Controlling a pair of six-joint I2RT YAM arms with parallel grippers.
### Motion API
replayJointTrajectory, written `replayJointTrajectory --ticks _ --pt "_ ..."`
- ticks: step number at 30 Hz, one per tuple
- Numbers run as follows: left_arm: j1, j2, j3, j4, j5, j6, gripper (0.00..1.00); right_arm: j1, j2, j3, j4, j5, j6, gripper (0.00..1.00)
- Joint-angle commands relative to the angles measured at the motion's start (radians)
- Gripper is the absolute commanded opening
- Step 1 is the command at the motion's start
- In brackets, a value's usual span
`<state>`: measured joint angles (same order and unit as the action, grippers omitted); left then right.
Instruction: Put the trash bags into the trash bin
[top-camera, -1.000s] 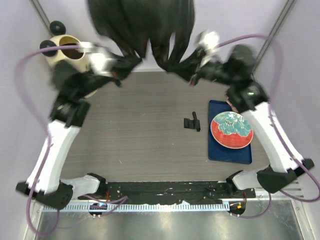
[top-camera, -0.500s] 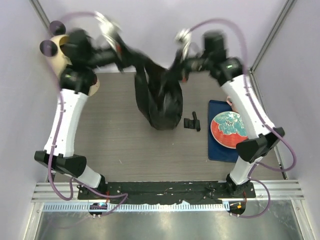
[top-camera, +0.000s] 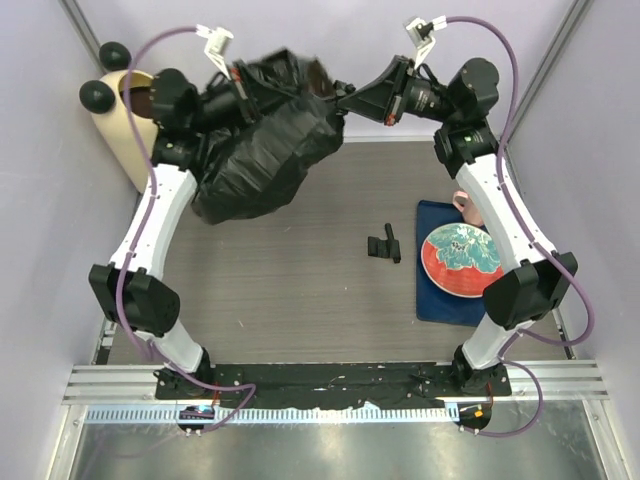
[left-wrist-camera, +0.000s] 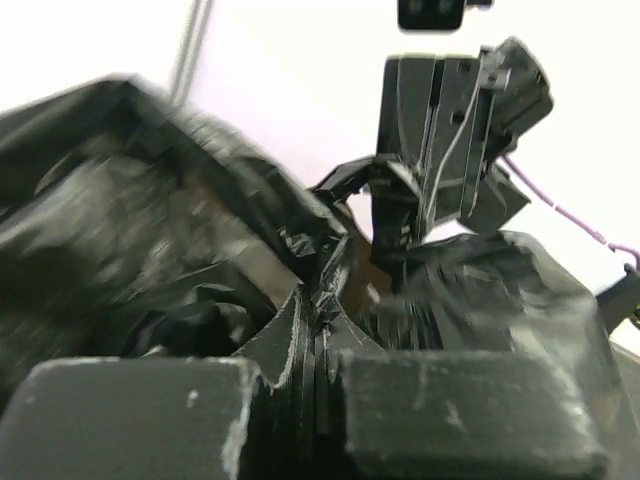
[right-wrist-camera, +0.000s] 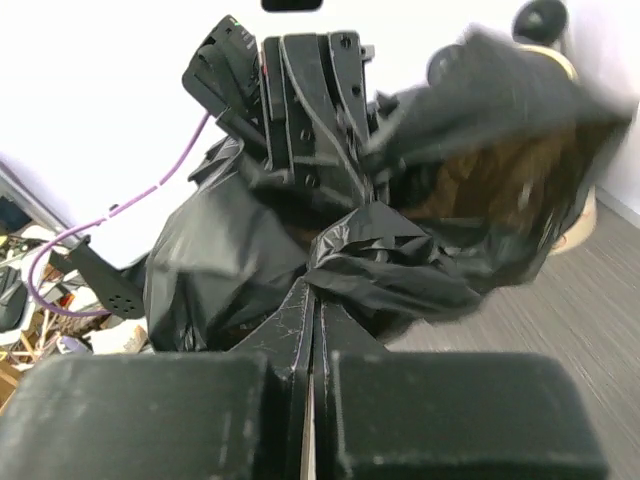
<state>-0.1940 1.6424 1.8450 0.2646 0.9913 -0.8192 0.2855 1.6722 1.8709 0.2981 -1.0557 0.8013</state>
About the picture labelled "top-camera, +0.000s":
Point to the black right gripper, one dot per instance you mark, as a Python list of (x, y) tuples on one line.
[(381, 100)]

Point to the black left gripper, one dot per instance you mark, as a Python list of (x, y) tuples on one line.
[(249, 91)]

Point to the black trash bag roll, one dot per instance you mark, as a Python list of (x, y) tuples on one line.
[(386, 248)]

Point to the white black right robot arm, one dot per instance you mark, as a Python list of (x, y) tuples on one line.
[(535, 274)]

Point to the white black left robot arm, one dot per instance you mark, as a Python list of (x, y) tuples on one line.
[(130, 288)]

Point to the pink ceramic mug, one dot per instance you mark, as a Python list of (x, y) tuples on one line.
[(467, 208)]

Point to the red teal floral plate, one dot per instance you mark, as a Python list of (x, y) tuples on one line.
[(460, 259)]

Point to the dark blue tray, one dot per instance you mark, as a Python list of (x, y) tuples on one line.
[(432, 303)]

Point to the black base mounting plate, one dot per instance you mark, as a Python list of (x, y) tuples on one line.
[(338, 386)]

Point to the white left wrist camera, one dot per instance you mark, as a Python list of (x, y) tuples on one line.
[(216, 45)]

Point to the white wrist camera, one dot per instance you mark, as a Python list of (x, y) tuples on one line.
[(421, 33), (216, 45)]

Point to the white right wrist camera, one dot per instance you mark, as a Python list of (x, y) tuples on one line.
[(421, 33)]

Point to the white slotted cable duct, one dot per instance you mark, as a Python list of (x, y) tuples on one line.
[(183, 414)]

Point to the aluminium frame rail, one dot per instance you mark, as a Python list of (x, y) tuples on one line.
[(120, 384)]

